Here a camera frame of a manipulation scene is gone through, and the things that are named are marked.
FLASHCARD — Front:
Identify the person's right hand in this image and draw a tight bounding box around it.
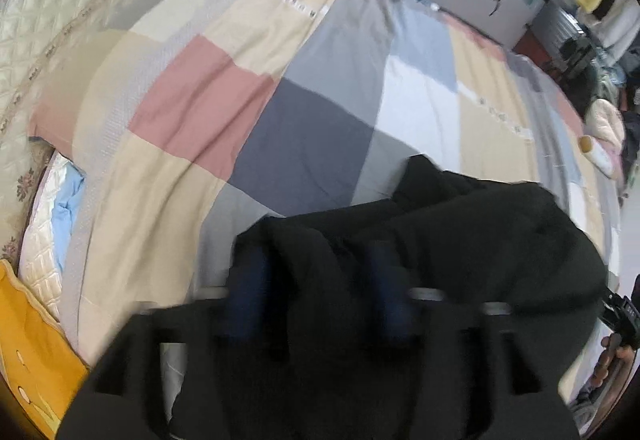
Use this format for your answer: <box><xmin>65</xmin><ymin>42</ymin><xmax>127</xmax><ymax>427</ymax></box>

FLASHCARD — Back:
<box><xmin>592</xmin><ymin>334</ymin><xmax>634</xmax><ymax>389</ymax></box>

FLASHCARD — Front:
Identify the patchwork pastel blanket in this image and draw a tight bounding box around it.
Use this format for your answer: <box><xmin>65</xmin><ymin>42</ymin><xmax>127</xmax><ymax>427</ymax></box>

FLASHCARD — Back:
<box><xmin>29</xmin><ymin>0</ymin><xmax>625</xmax><ymax>373</ymax></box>

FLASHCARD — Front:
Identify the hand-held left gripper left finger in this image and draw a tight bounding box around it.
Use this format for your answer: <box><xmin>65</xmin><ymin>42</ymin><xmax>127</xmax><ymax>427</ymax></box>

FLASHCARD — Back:
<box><xmin>57</xmin><ymin>245</ymin><xmax>281</xmax><ymax>440</ymax></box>

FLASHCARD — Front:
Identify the silver ribbed suitcase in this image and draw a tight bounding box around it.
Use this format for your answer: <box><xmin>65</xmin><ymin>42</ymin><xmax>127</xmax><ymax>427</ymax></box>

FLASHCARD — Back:
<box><xmin>542</xmin><ymin>0</ymin><xmax>602</xmax><ymax>77</ymax></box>

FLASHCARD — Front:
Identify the white roll pillow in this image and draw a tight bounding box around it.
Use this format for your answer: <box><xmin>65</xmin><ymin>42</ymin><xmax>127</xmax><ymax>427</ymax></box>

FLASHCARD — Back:
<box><xmin>578</xmin><ymin>135</ymin><xmax>617</xmax><ymax>179</ymax></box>

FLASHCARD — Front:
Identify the black puffer jacket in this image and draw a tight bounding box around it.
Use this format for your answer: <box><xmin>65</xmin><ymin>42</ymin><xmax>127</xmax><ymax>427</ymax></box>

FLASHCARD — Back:
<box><xmin>215</xmin><ymin>154</ymin><xmax>610</xmax><ymax>440</ymax></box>

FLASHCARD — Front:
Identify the white hoodie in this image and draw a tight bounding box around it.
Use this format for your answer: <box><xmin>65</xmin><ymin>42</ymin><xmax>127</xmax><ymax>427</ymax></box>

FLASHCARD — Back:
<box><xmin>594</xmin><ymin>0</ymin><xmax>640</xmax><ymax>67</ymax></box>

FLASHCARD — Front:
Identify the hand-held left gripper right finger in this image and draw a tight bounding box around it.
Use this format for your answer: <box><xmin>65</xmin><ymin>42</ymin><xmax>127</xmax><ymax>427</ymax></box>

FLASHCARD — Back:
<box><xmin>365</xmin><ymin>244</ymin><xmax>582</xmax><ymax>440</ymax></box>

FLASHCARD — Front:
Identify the yellow cartoon cushion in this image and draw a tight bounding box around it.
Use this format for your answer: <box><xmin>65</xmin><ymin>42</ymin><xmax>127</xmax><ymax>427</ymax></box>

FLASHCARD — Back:
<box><xmin>0</xmin><ymin>259</ymin><xmax>92</xmax><ymax>440</ymax></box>

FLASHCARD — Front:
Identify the cream plush cushion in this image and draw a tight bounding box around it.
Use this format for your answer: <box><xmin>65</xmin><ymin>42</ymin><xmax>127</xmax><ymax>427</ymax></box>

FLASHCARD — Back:
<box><xmin>584</xmin><ymin>97</ymin><xmax>627</xmax><ymax>156</ymax></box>

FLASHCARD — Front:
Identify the white quilted mattress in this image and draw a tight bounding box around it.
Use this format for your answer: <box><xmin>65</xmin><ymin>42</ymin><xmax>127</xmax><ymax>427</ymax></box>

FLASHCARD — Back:
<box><xmin>19</xmin><ymin>151</ymin><xmax>87</xmax><ymax>323</ymax></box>

